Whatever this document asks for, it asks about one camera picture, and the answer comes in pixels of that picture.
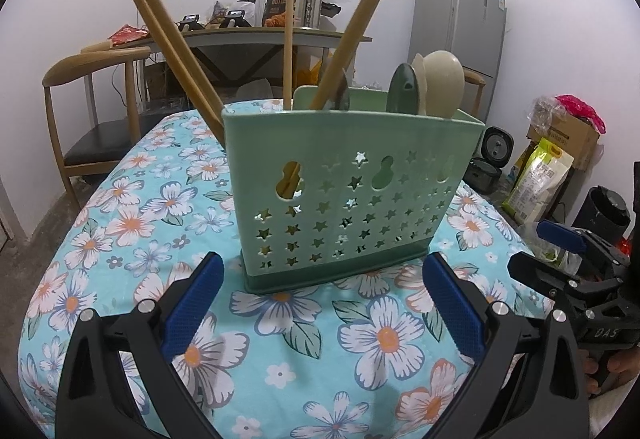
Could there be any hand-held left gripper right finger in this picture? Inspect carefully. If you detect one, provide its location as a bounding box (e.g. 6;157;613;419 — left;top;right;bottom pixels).
422;251;592;439

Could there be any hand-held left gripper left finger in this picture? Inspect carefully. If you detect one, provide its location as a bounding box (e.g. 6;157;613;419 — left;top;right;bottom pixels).
56;251;225;439

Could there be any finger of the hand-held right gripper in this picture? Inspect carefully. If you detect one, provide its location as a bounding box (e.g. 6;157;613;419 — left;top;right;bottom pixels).
506;250;602;309
537;219;632;266

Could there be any green plastic utensil holder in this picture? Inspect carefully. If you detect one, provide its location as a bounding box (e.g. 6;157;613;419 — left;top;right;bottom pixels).
221;86;487;295

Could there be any cream plastic ladle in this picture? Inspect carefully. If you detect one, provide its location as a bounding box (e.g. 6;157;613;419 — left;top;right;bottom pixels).
412;50;467;120

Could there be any person's right forearm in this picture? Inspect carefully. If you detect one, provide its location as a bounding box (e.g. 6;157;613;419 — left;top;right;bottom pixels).
590;384;640;439

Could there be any person's right hand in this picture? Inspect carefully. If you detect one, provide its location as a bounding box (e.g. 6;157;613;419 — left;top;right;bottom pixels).
584;351;640;396

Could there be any black round appliance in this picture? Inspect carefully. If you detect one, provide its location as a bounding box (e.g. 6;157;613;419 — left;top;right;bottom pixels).
571;186;632;246

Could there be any yellow green rice bag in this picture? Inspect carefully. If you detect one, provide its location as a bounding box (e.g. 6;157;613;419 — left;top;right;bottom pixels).
501;138;576;226

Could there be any cardboard box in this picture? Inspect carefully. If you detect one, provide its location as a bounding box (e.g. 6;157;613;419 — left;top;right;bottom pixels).
525;112;601;171

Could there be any black rice cooker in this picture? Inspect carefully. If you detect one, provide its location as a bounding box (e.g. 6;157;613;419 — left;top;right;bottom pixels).
464;126;512;196

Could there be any clear plastic wrap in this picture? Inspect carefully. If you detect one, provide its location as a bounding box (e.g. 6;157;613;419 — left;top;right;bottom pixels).
531;95;568;130

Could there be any red plastic bag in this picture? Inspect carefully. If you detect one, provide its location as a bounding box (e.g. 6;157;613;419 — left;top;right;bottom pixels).
554;94;606;136

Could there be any blue floral cloth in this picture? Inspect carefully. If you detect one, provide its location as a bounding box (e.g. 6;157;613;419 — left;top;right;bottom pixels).
17;99;556;439

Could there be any silver refrigerator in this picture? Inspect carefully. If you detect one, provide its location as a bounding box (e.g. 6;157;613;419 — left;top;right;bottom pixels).
414;0;507;120

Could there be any yellow plastic bag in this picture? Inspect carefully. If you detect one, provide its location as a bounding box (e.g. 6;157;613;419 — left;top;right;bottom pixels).
295;53;357;89

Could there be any grey framed table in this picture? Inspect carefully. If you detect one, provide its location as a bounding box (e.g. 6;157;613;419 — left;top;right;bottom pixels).
81;26;374;112

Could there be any red packet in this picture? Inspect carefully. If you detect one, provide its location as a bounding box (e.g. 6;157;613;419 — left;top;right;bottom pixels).
108;24;149;43

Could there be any small black device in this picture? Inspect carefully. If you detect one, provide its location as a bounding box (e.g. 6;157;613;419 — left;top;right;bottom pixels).
176;13;205;34
220;10;252;28

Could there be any brown snack bag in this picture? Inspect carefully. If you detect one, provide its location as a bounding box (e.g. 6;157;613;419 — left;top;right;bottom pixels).
263;0;297;28

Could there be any metal container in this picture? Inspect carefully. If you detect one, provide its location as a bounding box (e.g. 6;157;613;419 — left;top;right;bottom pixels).
294;0;324;28

